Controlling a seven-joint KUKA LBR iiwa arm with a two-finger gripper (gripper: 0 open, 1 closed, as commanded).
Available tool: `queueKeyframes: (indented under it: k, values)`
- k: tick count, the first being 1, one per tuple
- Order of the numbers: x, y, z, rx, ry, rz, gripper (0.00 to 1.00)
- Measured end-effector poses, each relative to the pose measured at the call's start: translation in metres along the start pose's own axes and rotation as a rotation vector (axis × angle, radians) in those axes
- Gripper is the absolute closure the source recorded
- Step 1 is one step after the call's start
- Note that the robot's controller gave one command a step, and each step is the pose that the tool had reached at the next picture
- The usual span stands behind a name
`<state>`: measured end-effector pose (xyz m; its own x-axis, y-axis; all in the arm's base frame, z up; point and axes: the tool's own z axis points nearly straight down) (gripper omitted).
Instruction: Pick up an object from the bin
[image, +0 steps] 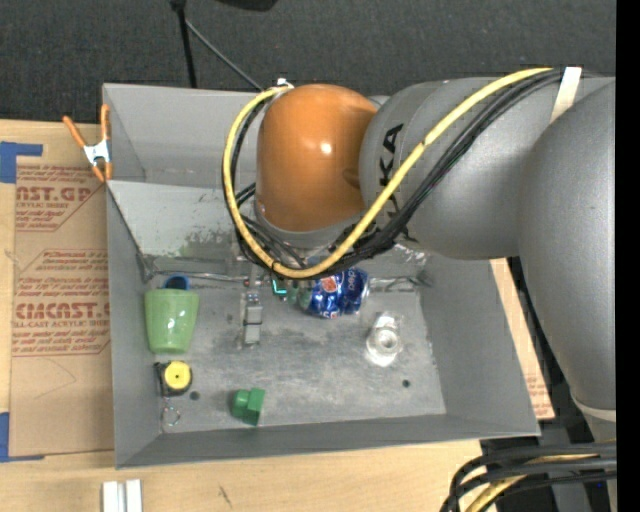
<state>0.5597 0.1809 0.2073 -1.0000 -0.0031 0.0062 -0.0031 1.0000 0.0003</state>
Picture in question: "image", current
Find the light green cup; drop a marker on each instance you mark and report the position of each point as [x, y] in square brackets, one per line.
[171, 320]

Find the crushed blue drink can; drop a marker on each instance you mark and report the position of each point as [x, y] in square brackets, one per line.
[334, 297]

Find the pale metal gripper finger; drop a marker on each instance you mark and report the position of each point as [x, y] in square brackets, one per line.
[254, 315]
[251, 335]

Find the brown cardboard board, red print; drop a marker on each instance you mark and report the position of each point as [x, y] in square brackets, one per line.
[55, 380]

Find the yellow and black tape measure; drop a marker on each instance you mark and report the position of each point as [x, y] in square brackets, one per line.
[177, 376]

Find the blue cup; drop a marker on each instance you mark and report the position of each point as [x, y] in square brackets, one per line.
[176, 282]

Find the green toy block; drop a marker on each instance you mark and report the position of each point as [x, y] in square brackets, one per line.
[247, 404]

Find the grey metal bin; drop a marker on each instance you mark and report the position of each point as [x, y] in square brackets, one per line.
[310, 365]

